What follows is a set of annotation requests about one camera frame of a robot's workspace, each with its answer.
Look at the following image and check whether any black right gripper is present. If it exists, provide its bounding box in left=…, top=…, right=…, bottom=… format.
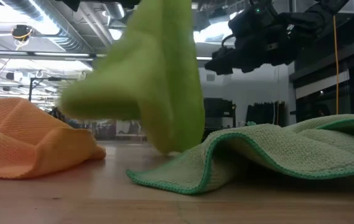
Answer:
left=204, top=29, right=294, bottom=75

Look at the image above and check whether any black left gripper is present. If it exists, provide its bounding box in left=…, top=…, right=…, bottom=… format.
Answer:
left=101, top=0, right=141, bottom=9

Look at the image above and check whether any lime green microfiber towel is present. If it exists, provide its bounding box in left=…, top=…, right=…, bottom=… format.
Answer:
left=58, top=0, right=207, bottom=156

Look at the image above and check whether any pale green teal-edged towel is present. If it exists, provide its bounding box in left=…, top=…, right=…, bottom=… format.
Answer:
left=126, top=113, right=354, bottom=196

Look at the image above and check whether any orange microfiber towel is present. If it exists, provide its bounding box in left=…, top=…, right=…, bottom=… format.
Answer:
left=0, top=96, right=107, bottom=180

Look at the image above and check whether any black cabinet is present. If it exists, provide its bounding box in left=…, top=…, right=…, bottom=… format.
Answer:
left=203, top=97, right=237, bottom=129

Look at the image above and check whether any black curtain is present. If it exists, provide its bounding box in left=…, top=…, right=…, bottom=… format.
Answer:
left=246, top=100, right=287, bottom=127

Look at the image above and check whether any ceiling light strip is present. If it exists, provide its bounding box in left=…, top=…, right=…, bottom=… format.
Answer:
left=0, top=50, right=108, bottom=62

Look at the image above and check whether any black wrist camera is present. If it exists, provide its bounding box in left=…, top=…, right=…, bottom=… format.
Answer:
left=228, top=2, right=279, bottom=35

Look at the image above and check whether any silver ceiling duct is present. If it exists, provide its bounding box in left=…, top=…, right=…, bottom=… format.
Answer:
left=1, top=0, right=96, bottom=54

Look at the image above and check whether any black stand frame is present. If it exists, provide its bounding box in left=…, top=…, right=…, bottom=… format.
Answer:
left=28, top=77, right=78, bottom=103

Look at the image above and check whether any ceiling cable reel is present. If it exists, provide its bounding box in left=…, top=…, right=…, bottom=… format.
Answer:
left=11, top=24, right=34, bottom=44

